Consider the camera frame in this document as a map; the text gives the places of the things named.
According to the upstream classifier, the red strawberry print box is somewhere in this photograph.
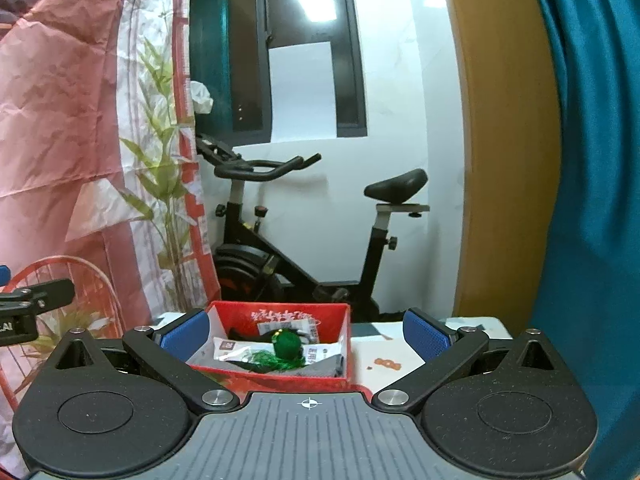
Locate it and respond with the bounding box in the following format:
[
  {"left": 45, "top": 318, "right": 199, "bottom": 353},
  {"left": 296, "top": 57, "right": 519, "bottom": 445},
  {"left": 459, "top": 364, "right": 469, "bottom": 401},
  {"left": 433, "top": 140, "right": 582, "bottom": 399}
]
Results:
[{"left": 187, "top": 301, "right": 357, "bottom": 395}]

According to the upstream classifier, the black exercise bike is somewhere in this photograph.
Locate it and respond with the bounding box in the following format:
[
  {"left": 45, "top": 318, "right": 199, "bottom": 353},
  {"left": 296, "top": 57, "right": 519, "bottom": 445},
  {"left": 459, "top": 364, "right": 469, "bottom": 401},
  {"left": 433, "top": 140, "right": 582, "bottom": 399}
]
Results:
[{"left": 195, "top": 132, "right": 431, "bottom": 323}]

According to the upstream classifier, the white plastic bag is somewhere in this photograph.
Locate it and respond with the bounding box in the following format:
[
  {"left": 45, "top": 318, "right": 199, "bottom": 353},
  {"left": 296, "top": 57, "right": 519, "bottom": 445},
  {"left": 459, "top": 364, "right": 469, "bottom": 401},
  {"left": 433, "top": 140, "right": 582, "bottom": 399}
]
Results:
[{"left": 189, "top": 80, "right": 213, "bottom": 113}]

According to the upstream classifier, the white paper sheet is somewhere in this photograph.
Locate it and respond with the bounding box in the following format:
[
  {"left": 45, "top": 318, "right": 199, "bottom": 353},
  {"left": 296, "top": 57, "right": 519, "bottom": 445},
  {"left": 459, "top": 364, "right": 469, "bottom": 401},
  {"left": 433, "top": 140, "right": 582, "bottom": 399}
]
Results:
[{"left": 267, "top": 40, "right": 337, "bottom": 143}]

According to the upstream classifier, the dark framed window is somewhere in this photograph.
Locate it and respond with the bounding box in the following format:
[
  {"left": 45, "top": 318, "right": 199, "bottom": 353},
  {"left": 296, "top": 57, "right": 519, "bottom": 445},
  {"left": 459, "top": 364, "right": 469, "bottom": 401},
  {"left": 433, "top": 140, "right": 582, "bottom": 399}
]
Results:
[{"left": 187, "top": 0, "right": 368, "bottom": 146}]

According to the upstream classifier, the green tasselled sachet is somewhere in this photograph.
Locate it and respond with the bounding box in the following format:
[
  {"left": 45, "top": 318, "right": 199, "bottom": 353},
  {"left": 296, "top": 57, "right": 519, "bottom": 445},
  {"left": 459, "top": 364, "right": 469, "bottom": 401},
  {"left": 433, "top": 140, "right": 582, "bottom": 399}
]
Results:
[{"left": 245, "top": 329, "right": 307, "bottom": 372}]

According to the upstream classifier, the wooden door frame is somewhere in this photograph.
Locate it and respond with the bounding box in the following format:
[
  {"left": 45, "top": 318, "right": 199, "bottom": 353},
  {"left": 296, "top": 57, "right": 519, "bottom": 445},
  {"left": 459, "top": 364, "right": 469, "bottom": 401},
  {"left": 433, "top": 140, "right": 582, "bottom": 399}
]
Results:
[{"left": 435, "top": 0, "right": 563, "bottom": 323}]

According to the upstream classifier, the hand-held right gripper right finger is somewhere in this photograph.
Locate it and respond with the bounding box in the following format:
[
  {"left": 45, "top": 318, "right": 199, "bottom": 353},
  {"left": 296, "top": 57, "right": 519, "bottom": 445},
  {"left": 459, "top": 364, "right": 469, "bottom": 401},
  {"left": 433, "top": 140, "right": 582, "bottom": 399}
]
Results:
[{"left": 372, "top": 308, "right": 563, "bottom": 408}]

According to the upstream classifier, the teal curtain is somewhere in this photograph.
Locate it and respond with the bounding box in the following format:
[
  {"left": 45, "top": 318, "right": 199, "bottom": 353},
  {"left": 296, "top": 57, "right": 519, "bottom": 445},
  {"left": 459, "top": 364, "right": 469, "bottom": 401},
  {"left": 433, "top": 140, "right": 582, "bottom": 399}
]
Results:
[{"left": 522, "top": 0, "right": 640, "bottom": 480}]

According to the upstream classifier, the white packet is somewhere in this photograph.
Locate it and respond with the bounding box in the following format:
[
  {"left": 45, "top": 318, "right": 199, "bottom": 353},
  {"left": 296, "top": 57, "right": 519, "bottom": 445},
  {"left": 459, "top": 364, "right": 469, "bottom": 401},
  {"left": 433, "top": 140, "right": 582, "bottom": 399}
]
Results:
[
  {"left": 301, "top": 341, "right": 343, "bottom": 361},
  {"left": 212, "top": 337, "right": 273, "bottom": 362}
]

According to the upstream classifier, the white printed tablecloth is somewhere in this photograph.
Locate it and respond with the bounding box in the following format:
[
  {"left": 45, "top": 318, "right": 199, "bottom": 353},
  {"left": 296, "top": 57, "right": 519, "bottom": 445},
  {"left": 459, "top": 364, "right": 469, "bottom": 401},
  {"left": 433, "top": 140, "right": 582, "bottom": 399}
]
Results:
[{"left": 150, "top": 310, "right": 516, "bottom": 396}]

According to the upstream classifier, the pink printed backdrop cloth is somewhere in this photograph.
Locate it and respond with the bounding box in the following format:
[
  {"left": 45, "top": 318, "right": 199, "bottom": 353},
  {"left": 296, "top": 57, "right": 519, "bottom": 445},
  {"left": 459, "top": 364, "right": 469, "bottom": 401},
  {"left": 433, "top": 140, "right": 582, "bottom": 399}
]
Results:
[{"left": 0, "top": 0, "right": 223, "bottom": 476}]

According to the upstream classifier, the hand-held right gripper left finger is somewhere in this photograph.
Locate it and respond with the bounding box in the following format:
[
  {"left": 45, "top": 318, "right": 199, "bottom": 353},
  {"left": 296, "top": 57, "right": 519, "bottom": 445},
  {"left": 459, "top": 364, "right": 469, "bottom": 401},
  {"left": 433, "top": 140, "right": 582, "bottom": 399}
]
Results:
[{"left": 45, "top": 309, "right": 242, "bottom": 410}]

